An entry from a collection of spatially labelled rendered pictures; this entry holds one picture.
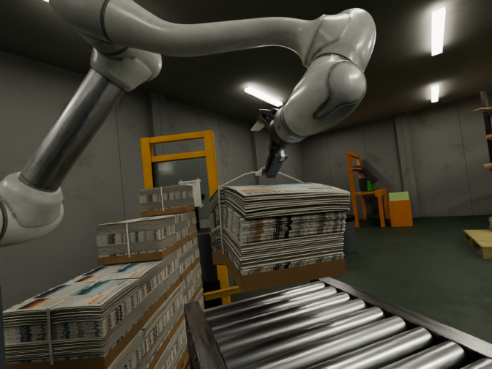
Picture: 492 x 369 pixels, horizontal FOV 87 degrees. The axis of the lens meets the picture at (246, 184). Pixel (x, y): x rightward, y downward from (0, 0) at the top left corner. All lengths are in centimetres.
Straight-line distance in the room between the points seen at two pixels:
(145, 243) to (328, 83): 137
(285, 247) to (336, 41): 45
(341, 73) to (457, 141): 868
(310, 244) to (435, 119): 863
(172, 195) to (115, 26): 163
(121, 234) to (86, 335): 66
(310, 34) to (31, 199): 83
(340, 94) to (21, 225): 88
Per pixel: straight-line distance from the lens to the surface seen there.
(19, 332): 131
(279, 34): 63
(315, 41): 60
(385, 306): 88
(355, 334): 74
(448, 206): 909
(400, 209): 738
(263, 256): 62
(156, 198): 220
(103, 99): 86
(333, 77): 47
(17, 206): 94
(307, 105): 49
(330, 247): 71
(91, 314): 112
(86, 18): 72
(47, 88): 433
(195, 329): 81
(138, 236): 163
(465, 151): 910
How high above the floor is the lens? 115
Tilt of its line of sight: 3 degrees up
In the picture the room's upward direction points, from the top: 6 degrees counter-clockwise
